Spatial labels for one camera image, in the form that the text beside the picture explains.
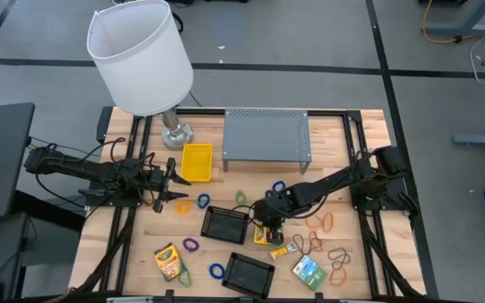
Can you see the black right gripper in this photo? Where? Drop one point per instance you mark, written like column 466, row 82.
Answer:
column 272, row 208

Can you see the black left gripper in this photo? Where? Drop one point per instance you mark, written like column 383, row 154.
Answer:
column 160, row 179

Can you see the small yellow crayon box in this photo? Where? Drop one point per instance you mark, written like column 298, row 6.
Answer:
column 260, row 236

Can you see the brown rubber band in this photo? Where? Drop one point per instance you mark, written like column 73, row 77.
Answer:
column 295, row 240

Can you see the yellow plastic basket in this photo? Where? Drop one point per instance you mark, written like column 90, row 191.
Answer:
column 196, row 162

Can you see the black mesh plastic tray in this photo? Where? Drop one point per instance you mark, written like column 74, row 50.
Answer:
column 225, row 225
column 248, row 277

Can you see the green blue card pack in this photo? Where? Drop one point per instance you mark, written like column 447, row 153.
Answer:
column 309, row 272

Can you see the black rubber band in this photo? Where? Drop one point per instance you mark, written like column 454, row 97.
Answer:
column 330, row 254

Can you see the large yellow-green crayon box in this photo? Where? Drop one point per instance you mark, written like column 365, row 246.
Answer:
column 168, row 261

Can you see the green rubber band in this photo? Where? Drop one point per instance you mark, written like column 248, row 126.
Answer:
column 189, row 278

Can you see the grey perforated metal shelf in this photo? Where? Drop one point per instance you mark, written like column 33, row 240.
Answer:
column 268, row 134

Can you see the white shade table lamp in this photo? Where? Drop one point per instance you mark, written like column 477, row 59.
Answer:
column 141, row 59

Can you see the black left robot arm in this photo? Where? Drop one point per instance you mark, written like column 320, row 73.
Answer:
column 91, row 170

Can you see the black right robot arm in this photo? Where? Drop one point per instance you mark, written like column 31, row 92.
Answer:
column 335, row 181

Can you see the grey desk foot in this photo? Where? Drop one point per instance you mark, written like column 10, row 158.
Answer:
column 478, row 140

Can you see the dark side table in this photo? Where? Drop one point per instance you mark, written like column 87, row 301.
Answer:
column 2, row 252

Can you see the black aluminium table frame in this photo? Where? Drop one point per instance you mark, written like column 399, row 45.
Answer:
column 337, row 113

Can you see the grey desk frame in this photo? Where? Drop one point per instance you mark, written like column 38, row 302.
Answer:
column 449, row 28

